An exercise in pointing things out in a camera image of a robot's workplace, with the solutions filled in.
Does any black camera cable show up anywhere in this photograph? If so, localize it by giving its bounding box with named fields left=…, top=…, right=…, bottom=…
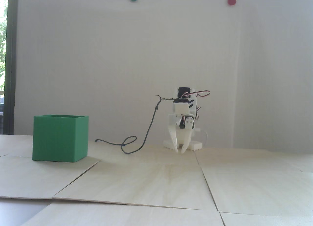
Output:
left=95, top=95, right=175, bottom=154

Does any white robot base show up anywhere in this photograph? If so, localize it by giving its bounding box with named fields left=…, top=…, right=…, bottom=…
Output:
left=163, top=128, right=203, bottom=152

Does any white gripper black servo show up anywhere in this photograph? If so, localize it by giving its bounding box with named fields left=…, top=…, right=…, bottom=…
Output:
left=168, top=113, right=196, bottom=154

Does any green box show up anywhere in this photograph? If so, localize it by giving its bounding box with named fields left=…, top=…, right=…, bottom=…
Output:
left=32, top=114, right=89, bottom=163

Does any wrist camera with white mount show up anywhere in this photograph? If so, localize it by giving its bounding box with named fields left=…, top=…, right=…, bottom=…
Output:
left=173, top=98, right=190, bottom=114

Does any white power cable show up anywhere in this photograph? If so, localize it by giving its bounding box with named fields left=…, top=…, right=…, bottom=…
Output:
left=197, top=129, right=209, bottom=147

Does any dark window frame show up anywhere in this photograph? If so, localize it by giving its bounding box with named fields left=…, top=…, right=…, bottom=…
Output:
left=6, top=0, right=19, bottom=135

